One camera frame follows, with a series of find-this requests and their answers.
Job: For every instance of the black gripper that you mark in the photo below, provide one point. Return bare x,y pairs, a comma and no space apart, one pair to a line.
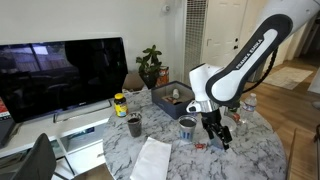
211,123

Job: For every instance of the small red object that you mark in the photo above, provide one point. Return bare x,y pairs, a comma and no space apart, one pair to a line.
199,146

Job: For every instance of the metallic cup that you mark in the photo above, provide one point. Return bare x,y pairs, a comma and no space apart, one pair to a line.
187,124

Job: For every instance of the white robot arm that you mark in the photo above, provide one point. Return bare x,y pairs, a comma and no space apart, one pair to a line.
215,86

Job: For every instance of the dark grey cup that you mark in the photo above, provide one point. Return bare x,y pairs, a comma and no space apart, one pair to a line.
134,121

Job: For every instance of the small red-capped sauce bottle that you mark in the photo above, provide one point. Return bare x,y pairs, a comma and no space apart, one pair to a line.
235,117

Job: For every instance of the clear water bottle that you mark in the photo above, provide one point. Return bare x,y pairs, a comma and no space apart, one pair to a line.
248,107

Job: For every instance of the dark blue box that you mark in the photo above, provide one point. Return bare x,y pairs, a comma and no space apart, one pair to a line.
173,98

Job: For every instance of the white folded napkin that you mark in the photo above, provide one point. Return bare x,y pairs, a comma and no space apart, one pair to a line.
153,161

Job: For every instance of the orange snack box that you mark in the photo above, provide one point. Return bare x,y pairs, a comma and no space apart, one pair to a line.
163,76

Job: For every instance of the potted green plant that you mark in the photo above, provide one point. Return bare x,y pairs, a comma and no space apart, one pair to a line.
149,66

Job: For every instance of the yellow-lid supplement jar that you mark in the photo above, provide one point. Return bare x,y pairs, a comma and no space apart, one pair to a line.
120,105

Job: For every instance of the white tv stand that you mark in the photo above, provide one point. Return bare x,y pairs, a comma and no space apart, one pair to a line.
76,137

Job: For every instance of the black chair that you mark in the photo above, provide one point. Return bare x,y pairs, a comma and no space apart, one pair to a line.
40,163

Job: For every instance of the black television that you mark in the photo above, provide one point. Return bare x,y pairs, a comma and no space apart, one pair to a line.
39,79

